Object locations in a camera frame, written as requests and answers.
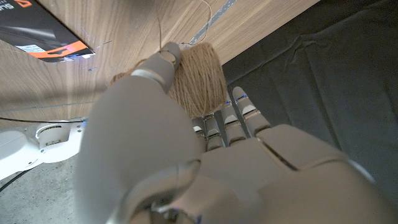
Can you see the brown jute twine spool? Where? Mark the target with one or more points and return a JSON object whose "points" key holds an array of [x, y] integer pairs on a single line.
{"points": [[199, 81]]}

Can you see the black backdrop curtain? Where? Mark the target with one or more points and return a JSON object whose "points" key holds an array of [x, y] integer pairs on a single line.
{"points": [[326, 77]]}

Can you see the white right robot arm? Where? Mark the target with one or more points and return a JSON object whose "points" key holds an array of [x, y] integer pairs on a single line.
{"points": [[25, 149]]}

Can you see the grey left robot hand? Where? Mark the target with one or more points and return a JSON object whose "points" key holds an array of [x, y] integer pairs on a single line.
{"points": [[248, 174]]}

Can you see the orange and black package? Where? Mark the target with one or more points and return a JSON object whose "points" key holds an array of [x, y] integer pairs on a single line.
{"points": [[37, 31]]}

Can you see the long grey tape strip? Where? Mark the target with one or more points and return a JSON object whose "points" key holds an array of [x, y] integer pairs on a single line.
{"points": [[217, 15]]}

